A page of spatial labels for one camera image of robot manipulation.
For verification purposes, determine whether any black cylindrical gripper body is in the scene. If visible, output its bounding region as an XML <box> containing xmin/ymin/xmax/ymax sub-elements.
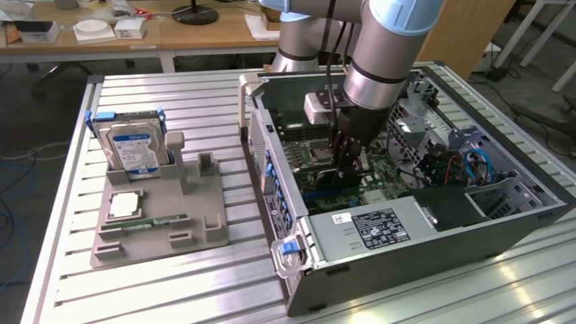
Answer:
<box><xmin>336</xmin><ymin>104</ymin><xmax>392</xmax><ymax>148</ymax></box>

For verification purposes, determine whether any CPU socket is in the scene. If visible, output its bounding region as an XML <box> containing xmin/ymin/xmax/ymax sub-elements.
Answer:
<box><xmin>305</xmin><ymin>138</ymin><xmax>338</xmax><ymax>163</ymax></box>

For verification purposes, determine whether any RAM stick with labels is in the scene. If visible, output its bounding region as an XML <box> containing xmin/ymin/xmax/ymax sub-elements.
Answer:
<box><xmin>296</xmin><ymin>165</ymin><xmax>336</xmax><ymax>180</ymax></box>

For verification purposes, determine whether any green motherboard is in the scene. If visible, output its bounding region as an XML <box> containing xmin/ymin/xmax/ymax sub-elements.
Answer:
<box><xmin>273</xmin><ymin>116</ymin><xmax>413</xmax><ymax>215</ymax></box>

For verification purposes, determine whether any metal drive cage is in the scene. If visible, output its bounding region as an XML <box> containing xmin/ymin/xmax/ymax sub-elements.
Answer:
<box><xmin>386</xmin><ymin>80</ymin><xmax>450</xmax><ymax>163</ymax></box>

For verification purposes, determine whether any gray power supply unit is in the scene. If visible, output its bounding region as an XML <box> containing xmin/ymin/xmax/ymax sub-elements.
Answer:
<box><xmin>308</xmin><ymin>195</ymin><xmax>438</xmax><ymax>263</ymax></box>

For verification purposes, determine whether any blue case latch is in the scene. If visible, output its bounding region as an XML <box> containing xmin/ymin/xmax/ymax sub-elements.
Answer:
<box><xmin>278</xmin><ymin>236</ymin><xmax>300</xmax><ymax>260</ymax></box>

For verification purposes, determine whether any black floor box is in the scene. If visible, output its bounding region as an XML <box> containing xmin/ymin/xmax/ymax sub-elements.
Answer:
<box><xmin>466</xmin><ymin>65</ymin><xmax>509</xmax><ymax>82</ymax></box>

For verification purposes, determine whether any metal disk bay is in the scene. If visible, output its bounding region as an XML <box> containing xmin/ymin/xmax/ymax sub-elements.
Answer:
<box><xmin>462</xmin><ymin>177</ymin><xmax>544</xmax><ymax>220</ymax></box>

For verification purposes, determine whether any black open PC case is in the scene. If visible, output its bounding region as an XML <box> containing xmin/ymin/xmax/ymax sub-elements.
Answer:
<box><xmin>237</xmin><ymin>60</ymin><xmax>576</xmax><ymax>318</ymax></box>

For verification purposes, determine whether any wooden cabinet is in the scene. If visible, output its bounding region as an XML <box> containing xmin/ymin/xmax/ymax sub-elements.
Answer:
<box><xmin>416</xmin><ymin>0</ymin><xmax>517</xmax><ymax>79</ymax></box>

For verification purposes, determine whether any stack of white papers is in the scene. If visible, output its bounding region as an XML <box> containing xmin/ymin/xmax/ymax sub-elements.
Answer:
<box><xmin>244</xmin><ymin>13</ymin><xmax>282</xmax><ymax>42</ymax></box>

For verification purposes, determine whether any wooden desk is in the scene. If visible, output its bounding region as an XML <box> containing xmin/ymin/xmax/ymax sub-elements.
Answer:
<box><xmin>0</xmin><ymin>0</ymin><xmax>289</xmax><ymax>65</ymax></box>

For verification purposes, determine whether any hard disk with blue caddy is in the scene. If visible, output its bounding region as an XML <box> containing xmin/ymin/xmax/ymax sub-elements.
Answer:
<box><xmin>82</xmin><ymin>109</ymin><xmax>169</xmax><ymax>180</ymax></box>

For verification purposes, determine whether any green RAM stick bare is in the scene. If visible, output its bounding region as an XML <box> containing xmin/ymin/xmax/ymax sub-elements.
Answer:
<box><xmin>106</xmin><ymin>212</ymin><xmax>189</xmax><ymax>233</ymax></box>

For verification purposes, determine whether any gray parts rack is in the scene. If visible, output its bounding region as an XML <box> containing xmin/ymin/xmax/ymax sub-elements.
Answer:
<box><xmin>89</xmin><ymin>131</ymin><xmax>230</xmax><ymax>270</ymax></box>

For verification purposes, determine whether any black round lamp base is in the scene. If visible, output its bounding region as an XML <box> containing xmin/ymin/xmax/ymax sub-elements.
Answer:
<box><xmin>172</xmin><ymin>0</ymin><xmax>220</xmax><ymax>26</ymax></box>

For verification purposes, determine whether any silver CPU chip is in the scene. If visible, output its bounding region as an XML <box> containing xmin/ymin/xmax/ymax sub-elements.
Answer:
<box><xmin>109</xmin><ymin>194</ymin><xmax>140</xmax><ymax>219</ymax></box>

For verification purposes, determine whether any white labelled carton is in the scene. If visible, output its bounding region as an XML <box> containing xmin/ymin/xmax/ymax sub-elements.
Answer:
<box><xmin>112</xmin><ymin>17</ymin><xmax>148</xmax><ymax>41</ymax></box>

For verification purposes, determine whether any white round part on box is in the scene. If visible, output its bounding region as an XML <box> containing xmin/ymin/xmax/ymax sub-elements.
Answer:
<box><xmin>73</xmin><ymin>19</ymin><xmax>117</xmax><ymax>45</ymax></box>

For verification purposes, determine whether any white box with black top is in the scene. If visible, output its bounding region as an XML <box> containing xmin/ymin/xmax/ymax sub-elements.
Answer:
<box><xmin>20</xmin><ymin>20</ymin><xmax>62</xmax><ymax>44</ymax></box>

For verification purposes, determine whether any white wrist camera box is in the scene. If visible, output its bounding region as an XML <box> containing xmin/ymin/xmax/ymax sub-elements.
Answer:
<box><xmin>302</xmin><ymin>92</ymin><xmax>348</xmax><ymax>126</ymax></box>

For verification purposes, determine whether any red wire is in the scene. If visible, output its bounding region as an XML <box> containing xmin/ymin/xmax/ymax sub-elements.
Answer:
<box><xmin>442</xmin><ymin>151</ymin><xmax>465</xmax><ymax>185</ymax></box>

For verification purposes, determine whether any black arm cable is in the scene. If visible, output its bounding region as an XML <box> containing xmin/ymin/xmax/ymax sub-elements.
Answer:
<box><xmin>324</xmin><ymin>0</ymin><xmax>357</xmax><ymax>136</ymax></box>

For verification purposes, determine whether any blue wire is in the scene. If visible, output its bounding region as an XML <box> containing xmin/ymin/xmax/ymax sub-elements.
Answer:
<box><xmin>462</xmin><ymin>148</ymin><xmax>497</xmax><ymax>186</ymax></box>

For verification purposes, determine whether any white table frame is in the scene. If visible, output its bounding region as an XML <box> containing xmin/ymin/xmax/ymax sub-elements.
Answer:
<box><xmin>492</xmin><ymin>0</ymin><xmax>576</xmax><ymax>92</ymax></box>

